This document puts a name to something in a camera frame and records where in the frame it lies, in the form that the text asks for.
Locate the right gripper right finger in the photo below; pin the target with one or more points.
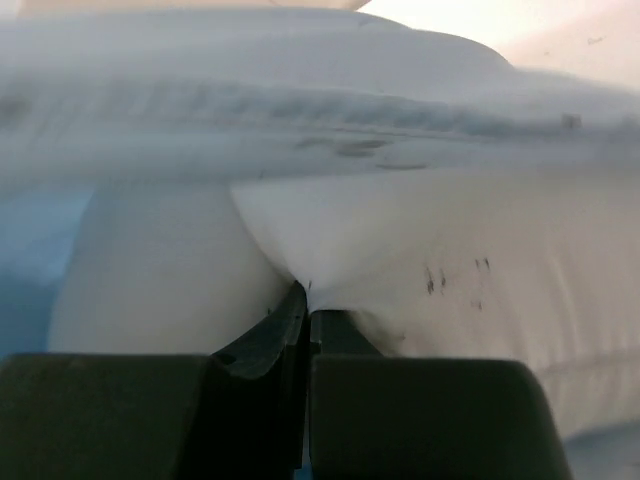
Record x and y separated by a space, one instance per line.
373 417

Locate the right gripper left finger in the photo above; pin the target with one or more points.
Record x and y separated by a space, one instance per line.
235 414

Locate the light blue pillowcase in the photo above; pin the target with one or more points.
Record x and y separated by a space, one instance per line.
234 95

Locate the white pillow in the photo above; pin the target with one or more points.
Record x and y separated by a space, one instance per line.
536 266

